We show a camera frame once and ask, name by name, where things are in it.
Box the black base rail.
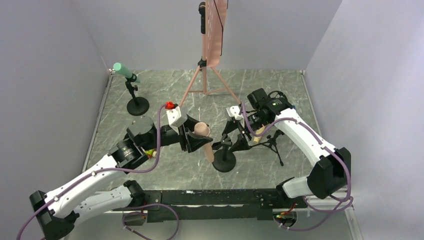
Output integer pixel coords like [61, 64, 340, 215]
[123, 188, 304, 223]

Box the pink music stand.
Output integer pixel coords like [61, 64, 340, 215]
[179, 0, 241, 106]

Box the teal microphone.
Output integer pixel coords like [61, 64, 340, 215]
[113, 62, 140, 83]

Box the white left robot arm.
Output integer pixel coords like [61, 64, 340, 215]
[29, 116, 212, 240]

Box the colourful toy block car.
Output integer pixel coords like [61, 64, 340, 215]
[144, 149, 157, 158]

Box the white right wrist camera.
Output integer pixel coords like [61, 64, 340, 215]
[225, 105, 244, 121]

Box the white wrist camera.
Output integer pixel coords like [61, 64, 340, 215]
[165, 101, 188, 129]
[225, 105, 244, 121]

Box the pink microphone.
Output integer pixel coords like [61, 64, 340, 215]
[194, 122, 215, 163]

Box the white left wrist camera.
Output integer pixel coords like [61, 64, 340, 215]
[165, 101, 188, 129]

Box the black round-base mic stand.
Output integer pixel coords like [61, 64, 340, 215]
[212, 134, 236, 173]
[125, 73, 150, 116]

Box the yellow microphone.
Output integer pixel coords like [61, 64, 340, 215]
[253, 126, 266, 144]

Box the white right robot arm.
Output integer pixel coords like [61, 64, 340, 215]
[223, 88, 351, 200]

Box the black shock mount tripod stand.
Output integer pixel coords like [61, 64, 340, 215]
[248, 91, 296, 167]

